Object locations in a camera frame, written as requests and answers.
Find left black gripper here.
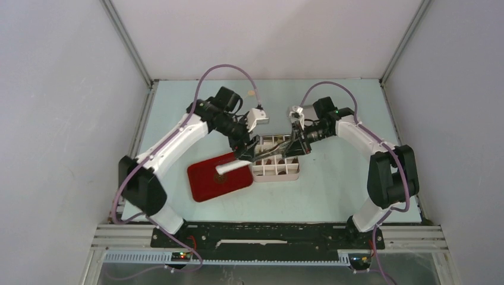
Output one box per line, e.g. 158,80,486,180
215,113,260,162

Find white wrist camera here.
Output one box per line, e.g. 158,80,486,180
246,108,269,133
288,106,305,129

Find silver metal box lid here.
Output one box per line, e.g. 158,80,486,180
291,104,320,123

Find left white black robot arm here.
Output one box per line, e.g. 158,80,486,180
118,87,269,247

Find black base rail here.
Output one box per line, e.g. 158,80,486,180
175,221,385,261

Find grey cable duct strip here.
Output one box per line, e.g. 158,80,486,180
103,251,350,266

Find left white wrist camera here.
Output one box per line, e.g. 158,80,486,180
246,108,269,133

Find white divided chocolate box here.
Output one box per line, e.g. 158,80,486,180
250,135,300,183

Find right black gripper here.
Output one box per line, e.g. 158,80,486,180
282,120,334,158

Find red plastic tray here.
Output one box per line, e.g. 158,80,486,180
187,153,254,202

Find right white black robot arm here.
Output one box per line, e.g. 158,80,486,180
286,97,420,248

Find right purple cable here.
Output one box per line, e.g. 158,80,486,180
300,81,411,285

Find silver metal tongs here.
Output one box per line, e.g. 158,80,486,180
215,135,296,175

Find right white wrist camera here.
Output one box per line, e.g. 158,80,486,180
288,106,305,129

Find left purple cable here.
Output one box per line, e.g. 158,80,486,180
103,64,263,281

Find round foil wrapped chocolate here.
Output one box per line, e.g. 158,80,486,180
213,173,227,184

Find purple cable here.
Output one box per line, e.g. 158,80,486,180
300,81,411,285
103,64,263,281

